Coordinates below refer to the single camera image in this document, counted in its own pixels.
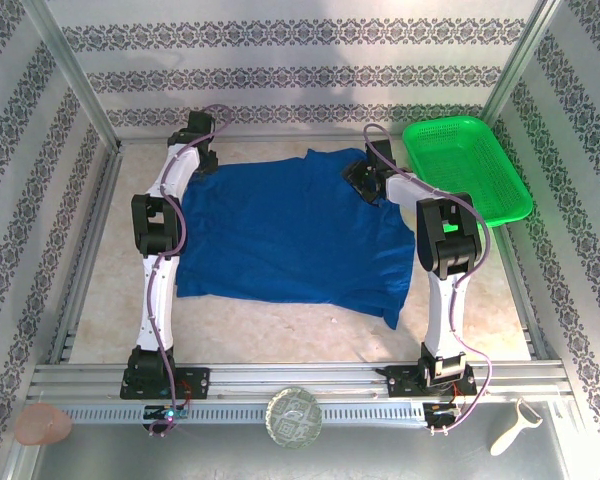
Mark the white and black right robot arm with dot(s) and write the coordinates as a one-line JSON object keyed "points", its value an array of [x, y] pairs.
{"points": [[445, 310]]}

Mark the blue t-shirt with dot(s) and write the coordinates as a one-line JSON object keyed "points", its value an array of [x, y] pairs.
{"points": [[290, 235]]}

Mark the white peeler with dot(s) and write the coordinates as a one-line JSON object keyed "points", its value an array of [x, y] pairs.
{"points": [[510, 435]]}

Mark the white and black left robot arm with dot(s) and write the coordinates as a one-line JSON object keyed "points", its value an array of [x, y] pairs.
{"points": [[155, 300]]}

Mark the green plastic basket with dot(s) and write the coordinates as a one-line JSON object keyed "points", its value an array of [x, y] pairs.
{"points": [[460, 165]]}

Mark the aluminium enclosure frame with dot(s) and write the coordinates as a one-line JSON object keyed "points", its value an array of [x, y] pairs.
{"points": [[300, 380]]}

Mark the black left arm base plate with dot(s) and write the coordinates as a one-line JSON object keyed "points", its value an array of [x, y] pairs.
{"points": [[195, 380]]}

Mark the pink translucent cup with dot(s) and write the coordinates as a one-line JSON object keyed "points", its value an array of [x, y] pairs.
{"points": [[42, 425]]}

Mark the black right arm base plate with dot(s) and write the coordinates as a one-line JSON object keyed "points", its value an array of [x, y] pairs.
{"points": [[400, 381]]}

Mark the round patterned glass disc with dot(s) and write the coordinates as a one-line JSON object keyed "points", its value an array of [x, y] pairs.
{"points": [[294, 417]]}

